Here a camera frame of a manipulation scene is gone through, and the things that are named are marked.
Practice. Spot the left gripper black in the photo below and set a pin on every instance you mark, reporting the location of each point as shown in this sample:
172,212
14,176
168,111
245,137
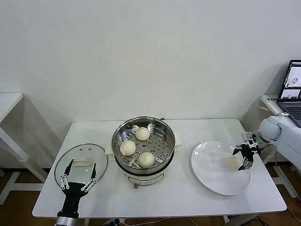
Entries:
74,200

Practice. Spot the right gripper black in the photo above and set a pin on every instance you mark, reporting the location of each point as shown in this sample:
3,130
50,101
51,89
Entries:
250,150

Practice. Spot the white steamed baozi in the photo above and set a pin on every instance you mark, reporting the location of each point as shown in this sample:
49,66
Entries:
146,159
127,148
142,133
232,163

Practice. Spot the round glass lid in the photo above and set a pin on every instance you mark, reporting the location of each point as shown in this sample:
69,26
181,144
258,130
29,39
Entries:
80,150

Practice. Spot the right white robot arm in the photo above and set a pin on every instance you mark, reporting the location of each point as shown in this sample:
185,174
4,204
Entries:
270,128

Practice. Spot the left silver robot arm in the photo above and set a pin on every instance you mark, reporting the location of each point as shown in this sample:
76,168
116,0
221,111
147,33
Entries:
67,221

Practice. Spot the stainless steel steamer basket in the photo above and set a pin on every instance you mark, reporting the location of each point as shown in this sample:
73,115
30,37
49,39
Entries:
162,146

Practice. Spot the white round plate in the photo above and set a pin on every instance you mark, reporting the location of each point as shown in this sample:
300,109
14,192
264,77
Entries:
211,169

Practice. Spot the white table leg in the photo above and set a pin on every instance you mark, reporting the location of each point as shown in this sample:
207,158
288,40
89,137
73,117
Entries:
226,219
86,222

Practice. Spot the white power strip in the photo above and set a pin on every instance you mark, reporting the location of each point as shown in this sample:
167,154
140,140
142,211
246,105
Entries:
114,221

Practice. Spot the white electric cooking pot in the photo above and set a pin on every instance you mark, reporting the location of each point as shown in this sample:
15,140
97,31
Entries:
145,176

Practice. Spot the printed paper label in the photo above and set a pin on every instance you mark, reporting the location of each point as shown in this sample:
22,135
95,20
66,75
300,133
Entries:
272,99

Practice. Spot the open dark laptop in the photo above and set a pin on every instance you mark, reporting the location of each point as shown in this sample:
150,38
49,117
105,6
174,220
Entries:
294,80

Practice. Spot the white side table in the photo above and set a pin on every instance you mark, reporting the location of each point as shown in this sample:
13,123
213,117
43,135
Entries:
11,101

